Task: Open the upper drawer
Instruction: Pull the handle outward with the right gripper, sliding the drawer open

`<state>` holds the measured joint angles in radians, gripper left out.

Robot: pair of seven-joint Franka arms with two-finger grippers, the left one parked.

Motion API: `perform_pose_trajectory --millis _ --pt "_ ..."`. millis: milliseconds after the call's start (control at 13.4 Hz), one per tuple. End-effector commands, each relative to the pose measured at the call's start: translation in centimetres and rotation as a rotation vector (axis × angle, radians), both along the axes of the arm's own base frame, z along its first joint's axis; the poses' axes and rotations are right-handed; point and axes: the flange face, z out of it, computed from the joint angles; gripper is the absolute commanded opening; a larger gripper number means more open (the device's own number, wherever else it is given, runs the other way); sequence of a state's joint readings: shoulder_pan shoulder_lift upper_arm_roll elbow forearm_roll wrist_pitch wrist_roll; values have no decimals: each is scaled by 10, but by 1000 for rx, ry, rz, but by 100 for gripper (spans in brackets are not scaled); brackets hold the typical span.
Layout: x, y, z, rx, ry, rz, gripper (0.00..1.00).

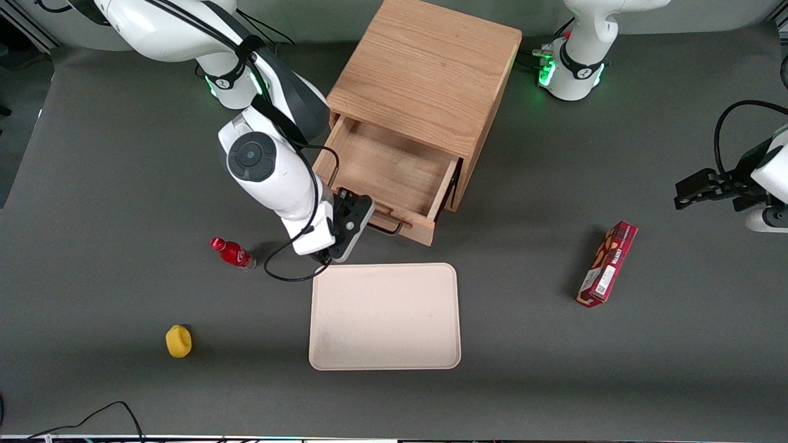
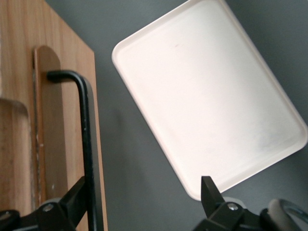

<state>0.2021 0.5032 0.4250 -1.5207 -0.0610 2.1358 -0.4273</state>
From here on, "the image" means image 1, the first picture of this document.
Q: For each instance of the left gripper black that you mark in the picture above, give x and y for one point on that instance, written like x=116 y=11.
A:
x=740 y=181

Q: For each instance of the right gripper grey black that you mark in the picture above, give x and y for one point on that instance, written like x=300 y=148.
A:
x=342 y=210

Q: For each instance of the wooden drawer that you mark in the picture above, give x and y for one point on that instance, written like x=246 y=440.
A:
x=388 y=166

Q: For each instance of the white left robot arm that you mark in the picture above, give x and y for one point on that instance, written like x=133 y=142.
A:
x=578 y=61

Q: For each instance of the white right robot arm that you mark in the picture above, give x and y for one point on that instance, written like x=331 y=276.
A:
x=265 y=178

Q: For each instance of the light wooden drawer cabinet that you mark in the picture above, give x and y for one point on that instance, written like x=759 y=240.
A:
x=425 y=67

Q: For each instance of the beige plastic tray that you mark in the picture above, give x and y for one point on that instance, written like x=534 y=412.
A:
x=385 y=317

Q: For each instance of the small red soda bottle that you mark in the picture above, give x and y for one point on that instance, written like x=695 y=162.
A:
x=234 y=253

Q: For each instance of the red tartan shortbread box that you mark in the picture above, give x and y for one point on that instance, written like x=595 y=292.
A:
x=607 y=264

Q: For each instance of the yellow toy fruit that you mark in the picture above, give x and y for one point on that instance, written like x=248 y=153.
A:
x=178 y=341

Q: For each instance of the aluminium frame profile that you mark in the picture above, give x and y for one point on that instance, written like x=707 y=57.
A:
x=24 y=24

